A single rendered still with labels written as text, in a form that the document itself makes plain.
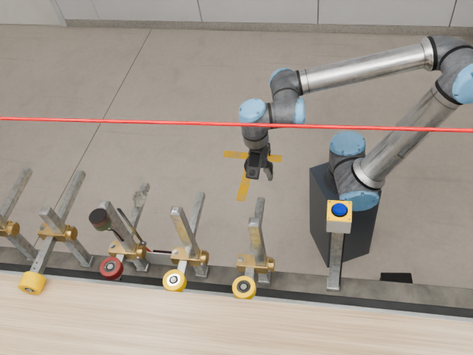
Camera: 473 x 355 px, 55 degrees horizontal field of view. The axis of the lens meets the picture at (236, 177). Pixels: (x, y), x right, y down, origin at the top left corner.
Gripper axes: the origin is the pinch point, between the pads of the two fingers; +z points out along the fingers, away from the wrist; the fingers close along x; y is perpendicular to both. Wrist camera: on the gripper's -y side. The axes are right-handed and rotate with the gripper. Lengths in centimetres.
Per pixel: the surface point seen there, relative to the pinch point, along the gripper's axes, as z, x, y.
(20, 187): -2, 98, -19
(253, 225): -18.7, -5.8, -31.5
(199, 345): 4, 7, -65
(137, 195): 7, 51, -10
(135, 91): 94, 139, 141
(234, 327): 4, -3, -57
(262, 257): 2.0, -7.2, -31.8
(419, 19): 80, -72, 225
